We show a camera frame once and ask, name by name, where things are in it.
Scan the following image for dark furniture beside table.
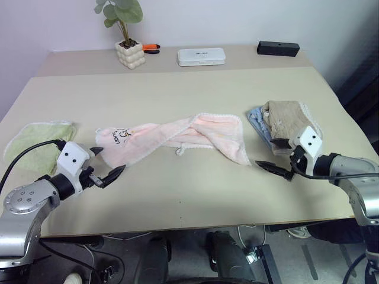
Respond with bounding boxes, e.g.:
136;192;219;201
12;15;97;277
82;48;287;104
324;57;379;144

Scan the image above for white flat rectangular case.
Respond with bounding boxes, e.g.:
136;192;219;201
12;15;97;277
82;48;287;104
177;47;227;67

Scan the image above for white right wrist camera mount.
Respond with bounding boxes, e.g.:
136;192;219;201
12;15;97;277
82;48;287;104
288;125;324;177

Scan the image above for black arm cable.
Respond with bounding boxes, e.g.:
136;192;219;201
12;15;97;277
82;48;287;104
0;138;68;193
290;158;379;180

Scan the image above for orange black pliers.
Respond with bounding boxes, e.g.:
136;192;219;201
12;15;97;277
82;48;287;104
142;43;162;55

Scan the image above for black rectangular box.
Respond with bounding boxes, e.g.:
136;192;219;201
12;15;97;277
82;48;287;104
256;40;301;56

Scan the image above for white shoe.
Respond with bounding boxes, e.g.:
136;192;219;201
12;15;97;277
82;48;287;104
286;225;311;239

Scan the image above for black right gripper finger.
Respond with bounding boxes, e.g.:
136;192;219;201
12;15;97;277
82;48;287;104
269;138;294;150
255;160;294;182

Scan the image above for pink towel with print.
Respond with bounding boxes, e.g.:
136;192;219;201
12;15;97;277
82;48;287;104
94;112;253;167

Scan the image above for large beige table mat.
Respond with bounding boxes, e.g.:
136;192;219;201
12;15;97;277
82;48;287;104
0;66;379;238

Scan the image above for dark rounded shape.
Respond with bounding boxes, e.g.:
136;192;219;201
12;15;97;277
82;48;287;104
205;230;257;284
137;232;173;284

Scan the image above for green leafy plant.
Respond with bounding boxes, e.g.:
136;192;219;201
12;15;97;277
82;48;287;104
94;0;144;48

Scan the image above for light green towel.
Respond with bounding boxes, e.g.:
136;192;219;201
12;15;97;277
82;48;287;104
3;119;79;176

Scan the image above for white round object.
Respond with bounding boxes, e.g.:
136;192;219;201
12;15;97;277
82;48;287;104
62;272;83;284

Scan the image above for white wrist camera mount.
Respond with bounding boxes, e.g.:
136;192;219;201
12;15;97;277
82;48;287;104
55;141;96;196
288;125;324;177

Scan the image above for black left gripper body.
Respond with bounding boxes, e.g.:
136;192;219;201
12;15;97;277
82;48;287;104
79;165;105;192

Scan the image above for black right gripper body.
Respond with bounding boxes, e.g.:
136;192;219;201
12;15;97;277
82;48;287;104
288;146;308;176

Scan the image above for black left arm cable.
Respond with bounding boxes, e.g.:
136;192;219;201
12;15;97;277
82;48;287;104
0;138;68;193

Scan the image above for beige brown folded towel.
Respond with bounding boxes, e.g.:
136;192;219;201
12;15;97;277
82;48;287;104
261;100;324;157

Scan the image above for black metal table frame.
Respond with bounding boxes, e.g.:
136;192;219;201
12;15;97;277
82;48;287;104
250;243;282;284

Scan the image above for light blue cloth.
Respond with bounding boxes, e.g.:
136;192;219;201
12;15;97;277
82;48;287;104
246;106;275;149

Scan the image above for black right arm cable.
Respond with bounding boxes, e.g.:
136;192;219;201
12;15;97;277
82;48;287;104
290;158;379;180

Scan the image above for white bubble plant pot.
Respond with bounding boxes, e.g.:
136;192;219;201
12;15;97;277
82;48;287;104
114;38;147;70

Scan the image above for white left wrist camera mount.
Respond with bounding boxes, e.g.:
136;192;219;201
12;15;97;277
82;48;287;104
55;141;96;196

